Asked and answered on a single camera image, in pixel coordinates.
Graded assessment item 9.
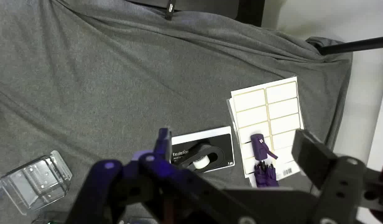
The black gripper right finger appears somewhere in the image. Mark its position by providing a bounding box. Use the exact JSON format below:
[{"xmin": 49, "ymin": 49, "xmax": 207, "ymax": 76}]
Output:
[{"xmin": 292, "ymin": 128, "xmax": 383, "ymax": 224}]

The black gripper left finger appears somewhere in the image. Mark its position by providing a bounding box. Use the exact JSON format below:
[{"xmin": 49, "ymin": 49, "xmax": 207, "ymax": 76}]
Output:
[{"xmin": 65, "ymin": 127, "xmax": 252, "ymax": 224}]

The clear plastic blister pack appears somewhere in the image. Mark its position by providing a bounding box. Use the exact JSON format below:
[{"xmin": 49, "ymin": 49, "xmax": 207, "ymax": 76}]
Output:
[{"xmin": 0, "ymin": 150, "xmax": 74, "ymax": 217}]

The grey table cloth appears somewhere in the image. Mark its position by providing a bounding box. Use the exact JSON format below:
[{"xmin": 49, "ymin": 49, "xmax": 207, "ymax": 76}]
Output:
[{"xmin": 0, "ymin": 0, "xmax": 355, "ymax": 224}]

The black white product box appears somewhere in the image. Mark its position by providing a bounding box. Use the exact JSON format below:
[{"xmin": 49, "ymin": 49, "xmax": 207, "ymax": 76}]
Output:
[{"xmin": 170, "ymin": 126, "xmax": 237, "ymax": 174}]

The thin black rod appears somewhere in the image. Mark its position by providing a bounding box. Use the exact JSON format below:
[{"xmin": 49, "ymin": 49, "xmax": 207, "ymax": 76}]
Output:
[{"xmin": 315, "ymin": 35, "xmax": 383, "ymax": 56}]

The black equipment stand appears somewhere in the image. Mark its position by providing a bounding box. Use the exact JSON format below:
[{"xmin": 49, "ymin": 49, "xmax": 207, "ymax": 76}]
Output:
[{"xmin": 129, "ymin": 0, "xmax": 267, "ymax": 28}]

